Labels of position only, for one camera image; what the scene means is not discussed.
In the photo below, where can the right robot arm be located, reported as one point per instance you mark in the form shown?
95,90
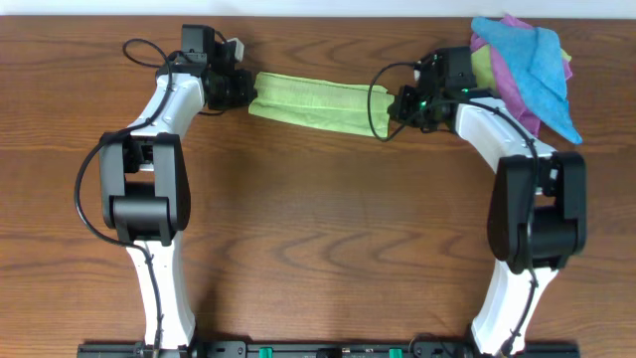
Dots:
537,214

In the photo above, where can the blue microfiber cloth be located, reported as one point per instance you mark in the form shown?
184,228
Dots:
536,69

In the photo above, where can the purple microfiber cloth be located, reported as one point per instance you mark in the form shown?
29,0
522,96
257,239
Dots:
512,94

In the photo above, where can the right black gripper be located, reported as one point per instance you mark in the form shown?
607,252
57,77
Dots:
400,109

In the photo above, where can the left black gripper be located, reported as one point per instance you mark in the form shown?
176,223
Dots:
243,90

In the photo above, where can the green microfiber cloth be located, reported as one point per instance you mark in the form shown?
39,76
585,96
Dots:
318,104

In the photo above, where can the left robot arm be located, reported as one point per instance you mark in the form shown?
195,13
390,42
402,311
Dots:
145,192

